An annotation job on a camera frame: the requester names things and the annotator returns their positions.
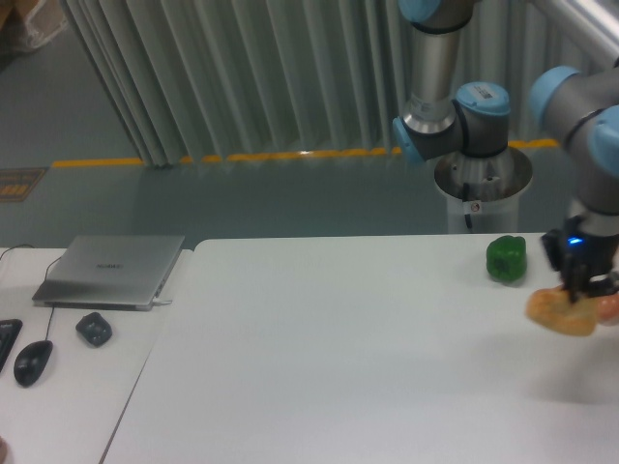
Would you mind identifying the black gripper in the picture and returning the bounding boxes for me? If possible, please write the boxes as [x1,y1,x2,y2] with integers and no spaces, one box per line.
[541,216,618,304]

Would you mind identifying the orange triangular bread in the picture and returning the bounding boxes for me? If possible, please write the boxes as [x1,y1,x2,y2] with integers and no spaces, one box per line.
[525,287,598,336]

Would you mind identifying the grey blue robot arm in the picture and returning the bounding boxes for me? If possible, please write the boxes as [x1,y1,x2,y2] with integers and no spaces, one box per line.
[393,1,618,301]

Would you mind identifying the orange round fruit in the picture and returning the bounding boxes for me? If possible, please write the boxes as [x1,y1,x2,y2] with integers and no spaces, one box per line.
[597,294,619,326]

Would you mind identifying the green bell pepper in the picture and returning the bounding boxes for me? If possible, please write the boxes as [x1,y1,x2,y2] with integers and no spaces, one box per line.
[486,235,527,283]

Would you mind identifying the grey-green curtain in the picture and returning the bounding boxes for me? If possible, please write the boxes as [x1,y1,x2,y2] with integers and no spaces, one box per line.
[60,0,601,168]

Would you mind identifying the silver laptop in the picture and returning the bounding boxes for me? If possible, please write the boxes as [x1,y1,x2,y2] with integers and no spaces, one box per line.
[32,235,185,310]

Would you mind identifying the black earbuds case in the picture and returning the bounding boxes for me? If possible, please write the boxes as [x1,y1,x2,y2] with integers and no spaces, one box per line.
[75,312,113,348]

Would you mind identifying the black computer mouse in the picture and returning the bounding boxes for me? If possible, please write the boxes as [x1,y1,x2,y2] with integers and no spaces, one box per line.
[14,339,54,388]

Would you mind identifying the black keyboard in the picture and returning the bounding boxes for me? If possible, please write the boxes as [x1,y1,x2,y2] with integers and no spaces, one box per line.
[0,319,23,371]

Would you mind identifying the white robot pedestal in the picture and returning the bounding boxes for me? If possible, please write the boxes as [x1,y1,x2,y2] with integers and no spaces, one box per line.
[434,147,533,234]

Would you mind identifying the black pedestal cable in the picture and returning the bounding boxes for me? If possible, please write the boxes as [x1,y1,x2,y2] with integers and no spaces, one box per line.
[460,181,473,235]

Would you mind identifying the black mouse cable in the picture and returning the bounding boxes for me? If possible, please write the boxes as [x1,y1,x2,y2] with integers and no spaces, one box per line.
[0,245,65,342]

